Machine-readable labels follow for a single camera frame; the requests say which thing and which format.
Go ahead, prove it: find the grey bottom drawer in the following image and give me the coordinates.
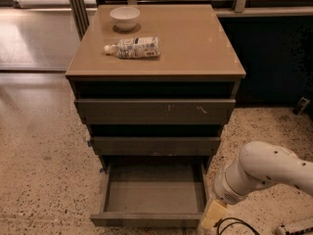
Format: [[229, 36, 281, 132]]
[[91, 156, 208, 228]]

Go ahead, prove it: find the grey drawer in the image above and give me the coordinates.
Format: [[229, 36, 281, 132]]
[[91, 156, 208, 228], [74, 99, 236, 125], [89, 136, 221, 156]]

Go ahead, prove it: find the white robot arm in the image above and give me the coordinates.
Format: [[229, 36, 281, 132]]
[[200, 141, 313, 231]]

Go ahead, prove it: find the grey middle drawer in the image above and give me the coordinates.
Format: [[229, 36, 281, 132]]
[[89, 136, 221, 156]]

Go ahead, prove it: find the brown drawer cabinet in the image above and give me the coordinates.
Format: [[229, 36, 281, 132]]
[[66, 5, 246, 165]]

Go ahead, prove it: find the grey top drawer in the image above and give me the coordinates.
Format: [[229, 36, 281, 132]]
[[74, 99, 236, 125]]

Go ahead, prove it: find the white power strip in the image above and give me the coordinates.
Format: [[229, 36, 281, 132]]
[[275, 217, 313, 235]]

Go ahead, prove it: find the plastic bottle with label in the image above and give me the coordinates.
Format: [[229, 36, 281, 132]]
[[104, 36, 160, 59]]

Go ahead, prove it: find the white ceramic bowl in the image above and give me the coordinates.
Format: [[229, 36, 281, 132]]
[[110, 6, 140, 31]]

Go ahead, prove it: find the black cable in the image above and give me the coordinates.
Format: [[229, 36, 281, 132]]
[[216, 216, 261, 235]]

